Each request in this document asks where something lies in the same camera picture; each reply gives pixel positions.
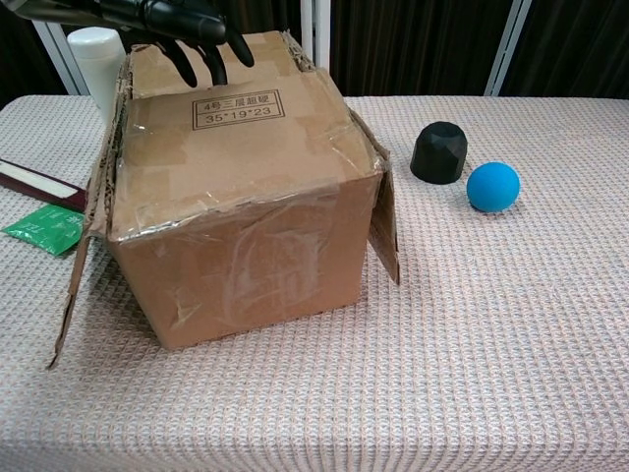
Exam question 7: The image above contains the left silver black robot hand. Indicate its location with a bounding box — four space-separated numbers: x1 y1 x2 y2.
14 0 256 89

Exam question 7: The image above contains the brown cardboard box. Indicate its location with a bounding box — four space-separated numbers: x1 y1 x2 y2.
46 29 402 371

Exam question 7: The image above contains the white cylindrical bottle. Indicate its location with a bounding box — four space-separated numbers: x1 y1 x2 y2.
67 27 124 129

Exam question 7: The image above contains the black pleated curtain panel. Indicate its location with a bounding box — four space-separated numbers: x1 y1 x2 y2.
327 0 516 98
499 0 629 100
215 0 304 36
0 13 68 107

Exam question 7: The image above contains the long maroon flat case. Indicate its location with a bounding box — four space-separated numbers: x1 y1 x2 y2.
0 157 89 213

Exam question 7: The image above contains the green sachet packet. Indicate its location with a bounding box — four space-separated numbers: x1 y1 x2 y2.
1 204 86 257

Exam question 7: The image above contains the black faceted cup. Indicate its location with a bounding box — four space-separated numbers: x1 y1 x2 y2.
410 121 468 186

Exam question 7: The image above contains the blue ball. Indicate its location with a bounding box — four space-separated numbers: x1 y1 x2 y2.
465 160 522 213

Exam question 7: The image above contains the beige waffle tablecloth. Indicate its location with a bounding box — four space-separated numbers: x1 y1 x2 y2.
0 94 629 472

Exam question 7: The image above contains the white metal frame post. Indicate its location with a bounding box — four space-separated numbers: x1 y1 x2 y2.
300 0 331 70
31 19 92 96
484 0 533 97

